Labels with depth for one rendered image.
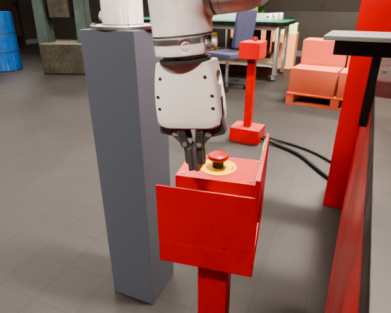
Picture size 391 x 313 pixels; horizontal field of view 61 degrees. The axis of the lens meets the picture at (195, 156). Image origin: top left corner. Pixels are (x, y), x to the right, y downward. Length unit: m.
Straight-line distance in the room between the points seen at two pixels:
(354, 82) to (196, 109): 1.41
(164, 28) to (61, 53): 5.50
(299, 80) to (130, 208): 3.13
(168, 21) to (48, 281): 1.35
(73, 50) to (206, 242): 5.42
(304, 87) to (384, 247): 3.71
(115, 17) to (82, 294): 1.06
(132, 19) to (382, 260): 0.87
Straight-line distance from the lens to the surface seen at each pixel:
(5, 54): 6.63
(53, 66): 6.05
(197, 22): 0.46
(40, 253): 1.79
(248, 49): 2.64
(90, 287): 1.55
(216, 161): 0.62
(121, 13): 1.02
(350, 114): 1.87
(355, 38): 0.86
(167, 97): 0.49
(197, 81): 0.47
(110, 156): 1.12
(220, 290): 0.72
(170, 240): 0.58
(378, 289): 0.30
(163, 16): 0.46
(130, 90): 0.99
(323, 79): 3.95
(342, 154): 1.94
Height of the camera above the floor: 1.07
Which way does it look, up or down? 25 degrees down
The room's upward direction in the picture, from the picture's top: straight up
